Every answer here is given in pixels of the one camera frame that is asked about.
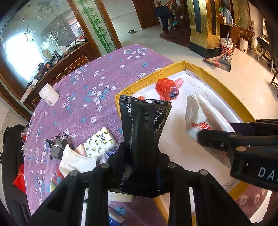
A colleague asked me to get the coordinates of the white plastic bag red print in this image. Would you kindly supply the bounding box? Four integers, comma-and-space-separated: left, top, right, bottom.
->
185, 92, 236, 168

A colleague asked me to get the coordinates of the black foil packet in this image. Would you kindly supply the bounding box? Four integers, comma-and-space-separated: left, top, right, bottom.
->
118, 94, 173, 198

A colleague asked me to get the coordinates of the blue white plastic package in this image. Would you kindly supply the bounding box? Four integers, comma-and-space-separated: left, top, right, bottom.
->
99, 150, 119, 164

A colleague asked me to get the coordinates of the red shopping bag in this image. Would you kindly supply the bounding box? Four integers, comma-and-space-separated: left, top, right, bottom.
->
13, 163, 26, 194

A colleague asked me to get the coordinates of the black electric motor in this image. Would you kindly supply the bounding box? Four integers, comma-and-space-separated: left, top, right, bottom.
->
45, 134, 70, 161

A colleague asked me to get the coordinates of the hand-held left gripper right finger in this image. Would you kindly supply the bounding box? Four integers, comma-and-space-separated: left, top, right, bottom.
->
156, 150, 253, 226

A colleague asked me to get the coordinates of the black chair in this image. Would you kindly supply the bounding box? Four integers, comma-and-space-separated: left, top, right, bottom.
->
0, 124, 32, 220

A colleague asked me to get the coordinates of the dustpan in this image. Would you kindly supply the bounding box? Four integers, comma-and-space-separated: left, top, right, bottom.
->
218, 32, 232, 73

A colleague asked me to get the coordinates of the white round appliance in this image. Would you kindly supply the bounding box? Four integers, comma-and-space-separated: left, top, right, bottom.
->
239, 37, 249, 53

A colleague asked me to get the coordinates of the white red bucket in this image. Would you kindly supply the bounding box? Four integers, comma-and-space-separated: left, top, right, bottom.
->
220, 37, 234, 59

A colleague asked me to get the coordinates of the white cloth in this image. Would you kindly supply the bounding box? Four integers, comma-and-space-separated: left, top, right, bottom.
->
59, 145, 99, 179

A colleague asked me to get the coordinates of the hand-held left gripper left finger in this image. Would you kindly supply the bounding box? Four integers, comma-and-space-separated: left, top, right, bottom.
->
26, 142, 127, 226

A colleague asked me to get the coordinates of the lemon print tissue pack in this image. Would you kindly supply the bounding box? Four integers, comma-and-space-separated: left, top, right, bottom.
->
83, 127, 119, 157

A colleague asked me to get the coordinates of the broom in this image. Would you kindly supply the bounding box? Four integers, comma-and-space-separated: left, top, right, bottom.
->
203, 45, 237, 68

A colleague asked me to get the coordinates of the crumpled red plastic bag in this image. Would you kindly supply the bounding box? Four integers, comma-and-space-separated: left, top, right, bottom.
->
155, 78, 184, 101

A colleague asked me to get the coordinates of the purple floral tablecloth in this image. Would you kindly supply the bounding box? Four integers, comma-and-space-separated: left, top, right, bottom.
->
23, 44, 272, 226

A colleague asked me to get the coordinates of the white plastic jar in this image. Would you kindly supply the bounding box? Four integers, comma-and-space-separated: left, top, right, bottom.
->
39, 83, 60, 107

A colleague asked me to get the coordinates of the white box with yellow tape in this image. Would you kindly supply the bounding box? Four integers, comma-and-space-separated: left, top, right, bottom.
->
114, 61, 272, 224

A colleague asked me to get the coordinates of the blue white packet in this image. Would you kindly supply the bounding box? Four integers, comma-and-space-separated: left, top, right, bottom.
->
108, 206, 127, 226

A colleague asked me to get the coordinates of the dark wooden sideboard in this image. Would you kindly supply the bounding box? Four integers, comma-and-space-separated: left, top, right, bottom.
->
219, 21, 256, 47

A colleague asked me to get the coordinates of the gold pillar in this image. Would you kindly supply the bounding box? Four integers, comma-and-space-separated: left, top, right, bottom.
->
186, 0, 222, 59

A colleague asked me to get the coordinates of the wooden cabinet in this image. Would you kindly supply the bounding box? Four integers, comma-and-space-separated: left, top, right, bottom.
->
19, 41, 96, 112

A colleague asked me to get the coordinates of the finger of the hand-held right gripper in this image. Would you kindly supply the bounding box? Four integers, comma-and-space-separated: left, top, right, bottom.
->
197, 129, 278, 154
229, 119, 278, 137

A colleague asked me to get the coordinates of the bamboo print glass panel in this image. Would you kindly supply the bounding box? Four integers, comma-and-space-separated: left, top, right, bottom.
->
73, 0, 122, 55

